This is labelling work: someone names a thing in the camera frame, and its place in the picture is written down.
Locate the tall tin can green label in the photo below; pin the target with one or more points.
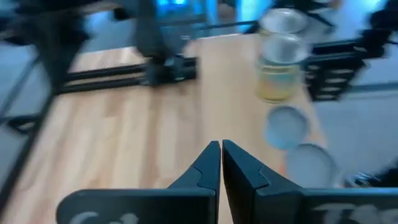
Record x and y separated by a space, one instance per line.
283 20

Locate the tall tin can yellow label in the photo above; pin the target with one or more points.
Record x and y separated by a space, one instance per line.
278 77

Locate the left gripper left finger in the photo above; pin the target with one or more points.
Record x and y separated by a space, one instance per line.
140 205

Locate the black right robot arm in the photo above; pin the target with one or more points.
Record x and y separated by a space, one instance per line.
161 62

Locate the short salmon tin can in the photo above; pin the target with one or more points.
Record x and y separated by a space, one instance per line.
286 126

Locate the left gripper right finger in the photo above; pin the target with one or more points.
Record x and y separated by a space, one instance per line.
280 205

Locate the tin can red label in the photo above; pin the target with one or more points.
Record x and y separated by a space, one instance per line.
311 165

